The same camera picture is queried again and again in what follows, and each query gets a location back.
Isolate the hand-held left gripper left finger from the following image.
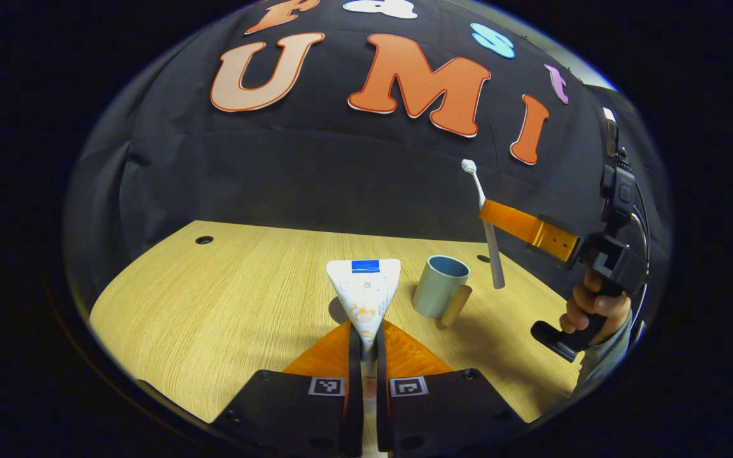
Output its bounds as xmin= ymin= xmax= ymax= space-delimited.
xmin=211 ymin=321 xmax=365 ymax=458

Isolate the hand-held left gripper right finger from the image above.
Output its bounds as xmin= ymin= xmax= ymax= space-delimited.
xmin=376 ymin=320 xmax=526 ymax=458

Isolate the pale blue toothbrush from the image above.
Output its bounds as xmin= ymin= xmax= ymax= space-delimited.
xmin=461 ymin=159 xmax=506 ymax=290

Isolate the pale blue cup wooden handle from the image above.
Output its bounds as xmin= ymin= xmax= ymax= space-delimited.
xmin=412 ymin=255 xmax=473 ymax=328

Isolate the white toothpaste tube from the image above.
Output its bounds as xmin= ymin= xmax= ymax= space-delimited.
xmin=326 ymin=258 xmax=401 ymax=408

